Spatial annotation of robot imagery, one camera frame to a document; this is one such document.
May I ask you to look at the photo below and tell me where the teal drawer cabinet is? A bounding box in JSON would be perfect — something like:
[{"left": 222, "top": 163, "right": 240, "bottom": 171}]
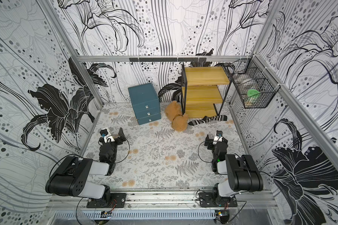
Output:
[{"left": 128, "top": 83, "right": 161, "bottom": 125}]

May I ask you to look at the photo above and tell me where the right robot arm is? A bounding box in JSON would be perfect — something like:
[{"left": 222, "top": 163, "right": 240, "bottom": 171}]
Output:
[{"left": 204, "top": 130, "right": 264, "bottom": 198}]

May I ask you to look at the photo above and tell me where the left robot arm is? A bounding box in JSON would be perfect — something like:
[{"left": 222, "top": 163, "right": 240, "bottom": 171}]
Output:
[{"left": 45, "top": 128, "right": 127, "bottom": 199}]

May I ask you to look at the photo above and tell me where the striped sock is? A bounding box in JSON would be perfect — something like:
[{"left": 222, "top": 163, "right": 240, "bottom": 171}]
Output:
[{"left": 188, "top": 115, "right": 228, "bottom": 126}]

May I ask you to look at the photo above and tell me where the brown teddy bear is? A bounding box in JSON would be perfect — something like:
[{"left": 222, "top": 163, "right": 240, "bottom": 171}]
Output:
[{"left": 164, "top": 100, "right": 188, "bottom": 132}]

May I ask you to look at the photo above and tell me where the yellow wooden shelf rack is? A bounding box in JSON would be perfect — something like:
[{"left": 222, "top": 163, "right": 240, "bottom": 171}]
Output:
[{"left": 181, "top": 65, "right": 231, "bottom": 119}]

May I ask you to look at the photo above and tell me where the green lidded cup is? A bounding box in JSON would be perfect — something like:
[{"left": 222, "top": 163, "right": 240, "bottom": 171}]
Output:
[{"left": 246, "top": 89, "right": 261, "bottom": 105}]

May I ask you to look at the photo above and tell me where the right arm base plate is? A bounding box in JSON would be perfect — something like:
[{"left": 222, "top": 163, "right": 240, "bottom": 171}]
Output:
[{"left": 196, "top": 192, "right": 238, "bottom": 208}]

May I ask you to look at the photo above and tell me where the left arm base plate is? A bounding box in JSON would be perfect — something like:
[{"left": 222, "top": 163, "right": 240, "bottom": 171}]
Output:
[{"left": 86, "top": 193, "right": 127, "bottom": 209}]

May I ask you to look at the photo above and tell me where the black wire basket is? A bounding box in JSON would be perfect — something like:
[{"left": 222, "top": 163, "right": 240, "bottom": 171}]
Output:
[{"left": 227, "top": 57, "right": 277, "bottom": 109}]

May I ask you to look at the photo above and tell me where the white slotted cable duct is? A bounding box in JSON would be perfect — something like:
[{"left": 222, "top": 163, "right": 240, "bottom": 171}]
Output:
[{"left": 55, "top": 210, "right": 216, "bottom": 220}]

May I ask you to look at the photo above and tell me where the black bar on rail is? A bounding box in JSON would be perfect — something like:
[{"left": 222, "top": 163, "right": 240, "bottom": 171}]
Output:
[{"left": 129, "top": 57, "right": 207, "bottom": 62}]

